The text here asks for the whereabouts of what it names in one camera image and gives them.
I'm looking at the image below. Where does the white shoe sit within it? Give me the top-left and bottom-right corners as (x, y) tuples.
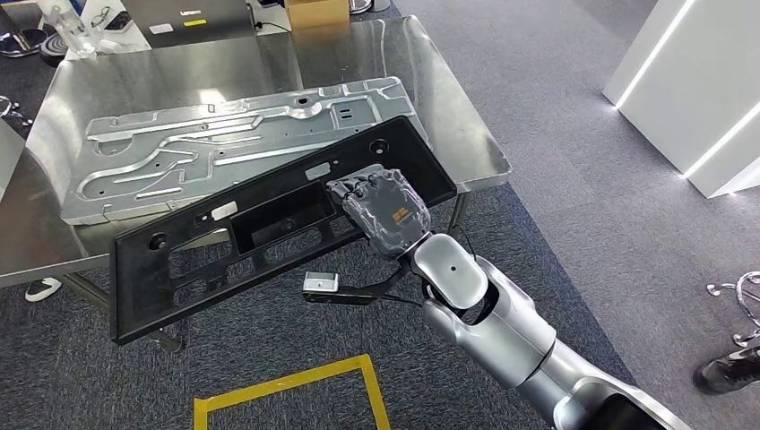
(24, 277), (63, 304)

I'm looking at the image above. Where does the person's foot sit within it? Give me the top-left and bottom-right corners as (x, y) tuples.
(693, 347), (760, 397)

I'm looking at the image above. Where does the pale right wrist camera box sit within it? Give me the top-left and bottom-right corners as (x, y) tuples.
(302, 260), (417, 308)

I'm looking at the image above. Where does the chrome chair base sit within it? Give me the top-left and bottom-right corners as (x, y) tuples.
(706, 271), (760, 348)

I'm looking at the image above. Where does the white block with light strips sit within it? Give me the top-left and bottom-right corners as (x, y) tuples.
(602, 0), (760, 200)

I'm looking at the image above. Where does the clear plastic bottle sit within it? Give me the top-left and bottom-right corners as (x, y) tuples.
(36, 0), (99, 59)

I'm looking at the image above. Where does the yellow floor tape square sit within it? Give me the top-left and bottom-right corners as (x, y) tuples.
(193, 354), (393, 430)

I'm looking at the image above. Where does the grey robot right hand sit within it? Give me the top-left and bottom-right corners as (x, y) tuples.
(324, 168), (433, 261)

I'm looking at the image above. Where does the cardboard box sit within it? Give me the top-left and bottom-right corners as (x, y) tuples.
(283, 0), (351, 30)

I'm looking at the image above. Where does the stamped silver metal panel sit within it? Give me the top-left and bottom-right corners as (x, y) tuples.
(61, 75), (430, 227)

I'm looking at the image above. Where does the black plastic panel part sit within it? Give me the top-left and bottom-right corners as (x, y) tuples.
(110, 116), (458, 348)

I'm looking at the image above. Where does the steel workbench table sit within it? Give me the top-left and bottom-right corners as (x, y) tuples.
(0, 14), (513, 354)

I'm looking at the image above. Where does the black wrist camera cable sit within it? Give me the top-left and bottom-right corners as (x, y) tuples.
(356, 290), (426, 310)

